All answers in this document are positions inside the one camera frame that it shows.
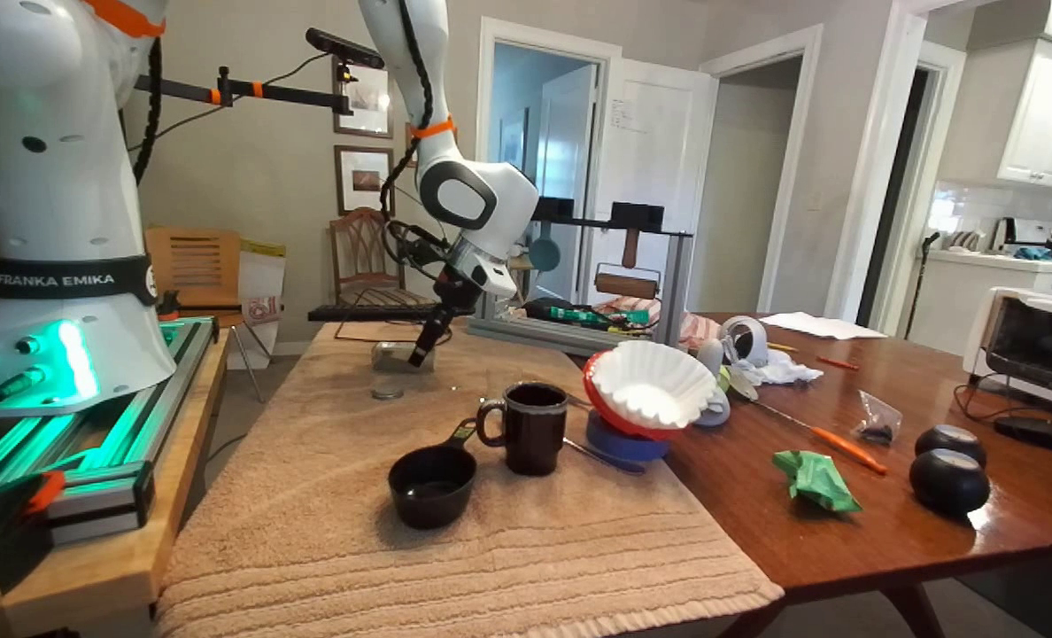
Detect black camera mounting bar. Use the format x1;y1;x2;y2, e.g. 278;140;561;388
133;65;357;115

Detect white tape roll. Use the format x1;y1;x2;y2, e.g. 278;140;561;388
693;385;732;432

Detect small clear plastic bag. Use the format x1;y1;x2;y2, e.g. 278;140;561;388
853;385;906;447

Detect aluminium extrusion stand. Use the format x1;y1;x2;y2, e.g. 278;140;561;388
464;209;693;352

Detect red bowl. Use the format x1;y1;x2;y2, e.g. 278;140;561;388
582;352;715;447

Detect white kitchen counter cabinet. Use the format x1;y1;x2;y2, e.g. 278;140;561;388
906;245;1052;356

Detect white paper coffee filters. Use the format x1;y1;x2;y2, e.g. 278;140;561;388
588;335;719;432

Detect white toaster oven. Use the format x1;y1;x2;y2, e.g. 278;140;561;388
960;282;1052;405

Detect black measuring cup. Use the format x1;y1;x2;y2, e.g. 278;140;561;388
385;416;482;530

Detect blue bowl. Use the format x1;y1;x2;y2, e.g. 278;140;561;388
584;411;672;471

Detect dark brown mug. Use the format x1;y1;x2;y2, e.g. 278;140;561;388
474;380;570;477

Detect white wall cabinet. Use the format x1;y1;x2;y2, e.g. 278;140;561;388
997;40;1052;190

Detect black camera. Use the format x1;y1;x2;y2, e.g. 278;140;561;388
304;23;385;71

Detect white paper sheet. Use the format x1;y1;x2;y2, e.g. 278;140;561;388
757;309;891;343

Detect framed wall picture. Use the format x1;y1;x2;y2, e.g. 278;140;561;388
332;140;397;221
332;55;397;139

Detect white paper bag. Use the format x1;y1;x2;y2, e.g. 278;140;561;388
234;237;292;371

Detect green cloth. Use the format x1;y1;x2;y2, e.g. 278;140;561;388
769;447;863;518

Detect wooden base board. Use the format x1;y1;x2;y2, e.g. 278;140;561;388
0;330;234;638

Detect small black sphere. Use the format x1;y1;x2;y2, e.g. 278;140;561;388
911;420;990;469

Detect metal spoon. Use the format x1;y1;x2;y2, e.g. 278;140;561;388
561;432;608;459

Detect pink striped cloth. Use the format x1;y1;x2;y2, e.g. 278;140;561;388
598;293;729;352

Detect white door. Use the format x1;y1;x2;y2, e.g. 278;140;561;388
593;55;722;315

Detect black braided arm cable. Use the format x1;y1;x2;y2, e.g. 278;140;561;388
375;0;457;276

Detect tan terry towel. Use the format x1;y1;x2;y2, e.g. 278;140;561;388
154;320;787;638

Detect clear labelled glass bottle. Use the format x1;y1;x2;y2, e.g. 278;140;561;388
371;340;433;375

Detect orange pen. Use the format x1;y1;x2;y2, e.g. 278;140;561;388
757;400;893;477

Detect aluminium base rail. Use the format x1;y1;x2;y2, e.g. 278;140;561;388
0;315;219;544

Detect black flat device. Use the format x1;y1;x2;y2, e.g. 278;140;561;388
991;411;1052;459

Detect wooden crate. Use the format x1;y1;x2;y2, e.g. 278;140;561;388
147;227;246;312

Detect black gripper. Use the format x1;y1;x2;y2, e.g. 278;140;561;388
409;261;484;364

